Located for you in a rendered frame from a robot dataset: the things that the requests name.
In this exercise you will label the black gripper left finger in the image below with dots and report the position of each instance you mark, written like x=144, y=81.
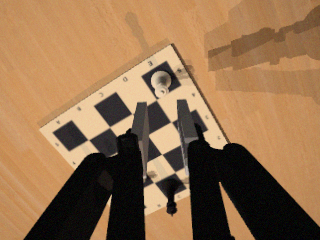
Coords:
x=74, y=213

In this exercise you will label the black chess piece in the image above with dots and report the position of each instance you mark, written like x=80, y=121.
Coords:
x=170, y=186

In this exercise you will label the black and white chessboard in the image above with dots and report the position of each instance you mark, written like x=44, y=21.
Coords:
x=93, y=124

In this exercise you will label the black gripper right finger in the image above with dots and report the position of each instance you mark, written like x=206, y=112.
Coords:
x=268, y=210

